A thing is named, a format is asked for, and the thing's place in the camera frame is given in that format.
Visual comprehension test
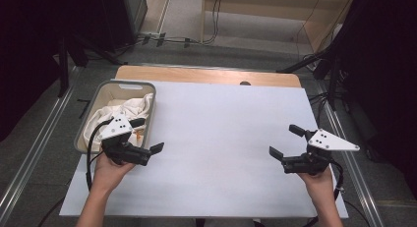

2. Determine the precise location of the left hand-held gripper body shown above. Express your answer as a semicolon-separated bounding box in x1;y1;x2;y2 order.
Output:
97;111;152;166

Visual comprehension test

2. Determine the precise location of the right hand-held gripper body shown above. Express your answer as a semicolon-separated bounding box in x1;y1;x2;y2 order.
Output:
281;129;361;176

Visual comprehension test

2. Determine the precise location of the white cloth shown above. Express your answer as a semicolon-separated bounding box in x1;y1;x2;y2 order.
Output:
83;92;154;152

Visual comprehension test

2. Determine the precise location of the grey plastic basket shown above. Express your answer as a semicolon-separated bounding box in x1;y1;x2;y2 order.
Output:
74;80;157;155

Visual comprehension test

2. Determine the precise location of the person's right hand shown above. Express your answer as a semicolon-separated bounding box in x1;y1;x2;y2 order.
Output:
298;166;334;203

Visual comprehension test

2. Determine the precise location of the person's left hand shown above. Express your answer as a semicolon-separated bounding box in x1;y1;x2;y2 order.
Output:
91;152;136;197

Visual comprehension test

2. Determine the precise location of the white table board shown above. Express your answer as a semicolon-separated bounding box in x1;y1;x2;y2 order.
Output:
59;79;349;219

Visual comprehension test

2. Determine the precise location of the black tripod stand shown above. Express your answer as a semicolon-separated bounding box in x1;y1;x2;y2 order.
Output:
275;44;343;112
57;31;128;98

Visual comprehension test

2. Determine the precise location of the wooden table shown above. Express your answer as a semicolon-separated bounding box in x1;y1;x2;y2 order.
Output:
114;65;302;88

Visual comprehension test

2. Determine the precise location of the black curtain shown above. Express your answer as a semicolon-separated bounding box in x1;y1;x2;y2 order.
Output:
333;0;417;200
0;0;102;142

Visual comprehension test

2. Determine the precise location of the dark cabinet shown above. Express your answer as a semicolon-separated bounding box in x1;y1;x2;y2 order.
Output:
97;0;149;54

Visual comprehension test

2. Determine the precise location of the light wooden shelf unit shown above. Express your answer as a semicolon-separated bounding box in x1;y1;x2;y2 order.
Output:
200;0;358;55

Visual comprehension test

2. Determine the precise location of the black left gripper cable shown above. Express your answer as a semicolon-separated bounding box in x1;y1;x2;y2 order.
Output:
85;118;114;192

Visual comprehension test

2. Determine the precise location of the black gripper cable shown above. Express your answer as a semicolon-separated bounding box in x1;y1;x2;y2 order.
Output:
85;118;114;192
303;158;372;227

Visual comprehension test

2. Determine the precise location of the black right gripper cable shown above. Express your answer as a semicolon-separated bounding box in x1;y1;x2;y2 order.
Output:
303;158;372;227

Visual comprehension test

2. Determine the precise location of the metal floor rail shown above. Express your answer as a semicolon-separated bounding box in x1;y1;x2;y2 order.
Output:
0;65;84;219
315;79;386;227

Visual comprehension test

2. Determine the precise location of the black floor cable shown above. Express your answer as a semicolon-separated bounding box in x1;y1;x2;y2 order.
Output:
163;0;224;48

